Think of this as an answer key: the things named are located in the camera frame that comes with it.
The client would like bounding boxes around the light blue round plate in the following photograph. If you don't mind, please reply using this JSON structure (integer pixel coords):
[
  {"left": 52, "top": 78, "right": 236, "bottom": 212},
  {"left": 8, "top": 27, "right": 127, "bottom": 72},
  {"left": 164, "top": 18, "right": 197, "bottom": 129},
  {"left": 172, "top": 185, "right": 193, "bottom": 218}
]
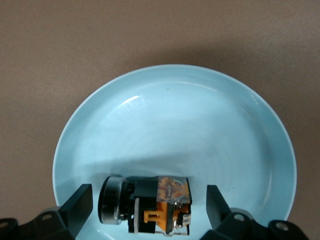
[{"left": 52, "top": 64, "right": 298, "bottom": 240}]

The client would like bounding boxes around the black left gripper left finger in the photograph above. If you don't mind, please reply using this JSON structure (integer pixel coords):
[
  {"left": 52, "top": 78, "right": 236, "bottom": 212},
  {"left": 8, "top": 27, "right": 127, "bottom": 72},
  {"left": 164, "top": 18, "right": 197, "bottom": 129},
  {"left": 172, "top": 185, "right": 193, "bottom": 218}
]
[{"left": 0, "top": 183, "right": 95, "bottom": 240}]

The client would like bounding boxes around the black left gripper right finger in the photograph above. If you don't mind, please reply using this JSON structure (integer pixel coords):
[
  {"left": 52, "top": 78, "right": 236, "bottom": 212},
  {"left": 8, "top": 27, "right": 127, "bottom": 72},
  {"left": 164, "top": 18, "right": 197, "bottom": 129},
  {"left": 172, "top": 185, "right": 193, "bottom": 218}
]
[{"left": 202, "top": 184, "right": 311, "bottom": 240}]

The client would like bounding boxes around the brown table mat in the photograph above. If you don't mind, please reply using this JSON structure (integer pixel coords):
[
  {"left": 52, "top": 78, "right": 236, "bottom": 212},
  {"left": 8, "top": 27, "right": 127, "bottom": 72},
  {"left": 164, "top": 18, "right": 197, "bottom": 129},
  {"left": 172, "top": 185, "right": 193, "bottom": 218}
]
[{"left": 0, "top": 0, "right": 320, "bottom": 240}]

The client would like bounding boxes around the black orange push-button switch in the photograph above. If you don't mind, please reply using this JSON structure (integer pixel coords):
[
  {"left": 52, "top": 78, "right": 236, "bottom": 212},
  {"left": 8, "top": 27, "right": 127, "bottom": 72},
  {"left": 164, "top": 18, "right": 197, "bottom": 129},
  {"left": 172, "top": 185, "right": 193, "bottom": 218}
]
[{"left": 97, "top": 174, "right": 192, "bottom": 237}]

